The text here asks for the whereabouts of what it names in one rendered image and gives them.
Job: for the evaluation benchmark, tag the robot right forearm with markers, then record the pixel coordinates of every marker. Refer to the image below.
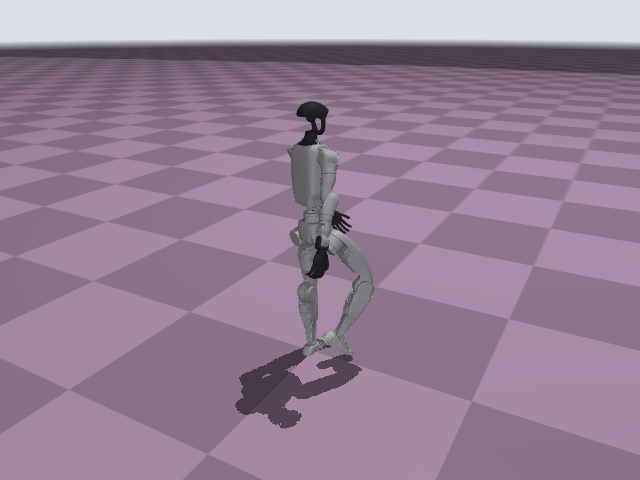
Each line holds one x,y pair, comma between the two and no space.
325,220

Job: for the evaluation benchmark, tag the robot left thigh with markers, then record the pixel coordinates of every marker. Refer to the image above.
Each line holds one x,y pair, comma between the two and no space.
308,290

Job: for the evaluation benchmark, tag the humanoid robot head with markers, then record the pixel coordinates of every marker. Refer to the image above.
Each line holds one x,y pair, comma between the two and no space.
312,110

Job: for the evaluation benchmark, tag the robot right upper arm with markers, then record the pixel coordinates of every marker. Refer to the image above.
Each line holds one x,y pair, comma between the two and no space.
328,160

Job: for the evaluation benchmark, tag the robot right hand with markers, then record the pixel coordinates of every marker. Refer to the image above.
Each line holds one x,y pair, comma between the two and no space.
320,261

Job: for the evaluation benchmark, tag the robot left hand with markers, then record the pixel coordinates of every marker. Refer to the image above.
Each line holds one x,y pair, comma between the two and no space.
337,219

